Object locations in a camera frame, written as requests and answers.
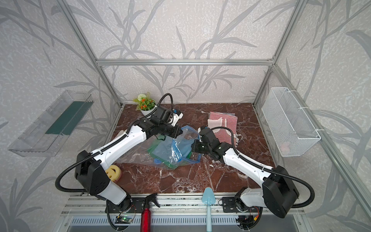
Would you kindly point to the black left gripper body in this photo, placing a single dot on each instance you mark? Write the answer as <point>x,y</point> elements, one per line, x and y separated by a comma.
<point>166,129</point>

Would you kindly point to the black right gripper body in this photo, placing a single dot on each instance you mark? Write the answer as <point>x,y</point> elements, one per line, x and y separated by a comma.
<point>199,147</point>

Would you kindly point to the light blue tank top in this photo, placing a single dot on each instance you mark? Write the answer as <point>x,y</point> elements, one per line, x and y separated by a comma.
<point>171,148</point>

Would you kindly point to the red striped garment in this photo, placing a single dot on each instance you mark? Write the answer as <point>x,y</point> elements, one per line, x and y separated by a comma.
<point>228,120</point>

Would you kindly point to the clear vacuum bag blue zipper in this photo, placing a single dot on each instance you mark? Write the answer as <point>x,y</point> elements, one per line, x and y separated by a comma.
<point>164,152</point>

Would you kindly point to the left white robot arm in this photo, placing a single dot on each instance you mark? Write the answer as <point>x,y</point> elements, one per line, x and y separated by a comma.
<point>90,167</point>

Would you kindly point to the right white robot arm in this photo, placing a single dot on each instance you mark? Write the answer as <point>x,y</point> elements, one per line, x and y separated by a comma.
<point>278,191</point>

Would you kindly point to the solid green garment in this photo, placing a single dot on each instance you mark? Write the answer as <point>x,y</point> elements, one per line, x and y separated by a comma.
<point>162,156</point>

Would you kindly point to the white pot with plant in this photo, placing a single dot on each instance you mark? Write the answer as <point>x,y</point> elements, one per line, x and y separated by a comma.
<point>145,103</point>

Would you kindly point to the light blue garden trowel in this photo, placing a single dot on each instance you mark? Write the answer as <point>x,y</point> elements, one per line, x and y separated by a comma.
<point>208,199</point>

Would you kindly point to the yellow smiley sponge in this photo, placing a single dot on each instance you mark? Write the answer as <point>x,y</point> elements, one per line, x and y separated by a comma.
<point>114,173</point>

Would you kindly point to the red spray bottle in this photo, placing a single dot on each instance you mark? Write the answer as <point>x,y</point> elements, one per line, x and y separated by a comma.
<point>146,213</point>

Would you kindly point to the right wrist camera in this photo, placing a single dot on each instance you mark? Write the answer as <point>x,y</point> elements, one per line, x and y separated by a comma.
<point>203,130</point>

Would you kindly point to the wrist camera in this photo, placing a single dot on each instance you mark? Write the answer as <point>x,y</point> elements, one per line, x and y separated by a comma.
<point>203,130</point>
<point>177,115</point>

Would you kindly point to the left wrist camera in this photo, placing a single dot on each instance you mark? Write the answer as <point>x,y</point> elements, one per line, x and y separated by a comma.
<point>177,115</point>

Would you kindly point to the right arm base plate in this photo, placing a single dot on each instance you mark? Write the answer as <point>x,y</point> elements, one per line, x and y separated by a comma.
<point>231,205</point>

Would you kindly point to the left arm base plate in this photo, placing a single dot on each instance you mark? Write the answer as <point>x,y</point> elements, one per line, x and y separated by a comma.
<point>132,205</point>

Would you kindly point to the white wire wall basket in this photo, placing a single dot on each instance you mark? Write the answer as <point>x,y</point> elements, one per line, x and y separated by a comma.
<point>291,128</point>

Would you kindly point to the clear plastic wall shelf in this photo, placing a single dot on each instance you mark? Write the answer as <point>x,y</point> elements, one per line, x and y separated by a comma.
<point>48,134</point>

